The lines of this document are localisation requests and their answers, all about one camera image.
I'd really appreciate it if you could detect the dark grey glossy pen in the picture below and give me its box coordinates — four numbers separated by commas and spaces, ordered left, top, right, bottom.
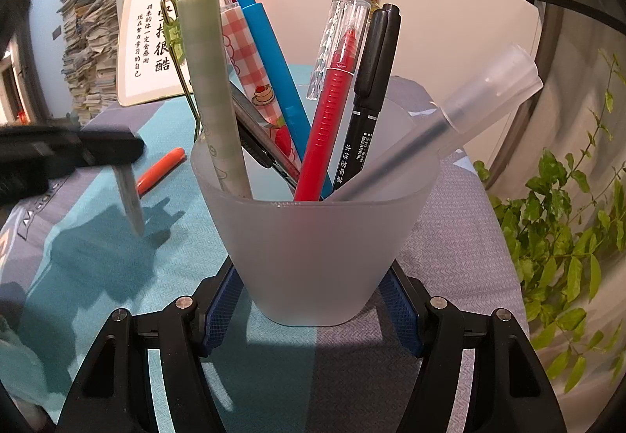
229, 81, 300, 190

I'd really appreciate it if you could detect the white calligraphy sign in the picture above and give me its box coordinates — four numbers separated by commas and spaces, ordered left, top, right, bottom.
116, 0, 232, 108

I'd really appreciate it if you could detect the beige curtain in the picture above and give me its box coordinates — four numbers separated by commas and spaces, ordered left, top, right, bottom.
535, 0, 626, 414

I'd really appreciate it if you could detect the pink checkered pen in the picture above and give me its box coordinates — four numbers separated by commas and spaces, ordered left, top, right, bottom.
220, 4, 302, 176

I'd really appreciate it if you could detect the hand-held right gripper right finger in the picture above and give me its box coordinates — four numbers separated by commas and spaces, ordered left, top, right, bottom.
376, 262, 569, 433

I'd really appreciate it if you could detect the green patterned pen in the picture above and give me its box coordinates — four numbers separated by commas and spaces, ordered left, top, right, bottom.
163, 0, 254, 199

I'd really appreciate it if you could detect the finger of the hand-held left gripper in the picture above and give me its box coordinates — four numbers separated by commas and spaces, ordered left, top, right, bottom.
73, 127, 146, 171

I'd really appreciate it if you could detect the frosted plastic pen cup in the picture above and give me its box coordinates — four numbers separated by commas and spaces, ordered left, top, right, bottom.
191, 91, 442, 327

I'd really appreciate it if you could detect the green leafy plant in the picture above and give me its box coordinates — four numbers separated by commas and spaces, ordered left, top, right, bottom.
472, 48, 626, 386

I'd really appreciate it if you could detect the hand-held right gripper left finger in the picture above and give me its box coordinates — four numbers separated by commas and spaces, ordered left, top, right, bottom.
56, 262, 241, 433

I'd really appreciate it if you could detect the black marker pen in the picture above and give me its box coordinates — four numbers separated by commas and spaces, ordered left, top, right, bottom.
332, 3, 403, 192

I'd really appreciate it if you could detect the tall pile of papers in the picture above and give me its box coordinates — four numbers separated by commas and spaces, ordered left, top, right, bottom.
59, 0, 121, 127

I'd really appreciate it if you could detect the frosted translucent pen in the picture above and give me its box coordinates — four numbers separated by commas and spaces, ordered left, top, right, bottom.
335, 43, 545, 204

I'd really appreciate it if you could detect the orange pen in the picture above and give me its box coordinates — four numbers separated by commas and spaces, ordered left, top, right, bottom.
134, 147, 188, 198

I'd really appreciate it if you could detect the silver grey pen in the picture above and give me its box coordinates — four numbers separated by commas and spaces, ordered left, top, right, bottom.
113, 163, 147, 237

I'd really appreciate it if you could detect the teal grey printed tablecloth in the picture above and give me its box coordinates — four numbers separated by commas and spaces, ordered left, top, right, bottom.
0, 64, 532, 433

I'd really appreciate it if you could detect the blue pen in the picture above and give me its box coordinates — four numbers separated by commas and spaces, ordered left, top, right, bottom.
232, 0, 334, 200

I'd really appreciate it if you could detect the red pen with clear cap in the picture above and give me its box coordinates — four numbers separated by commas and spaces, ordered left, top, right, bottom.
293, 0, 371, 203

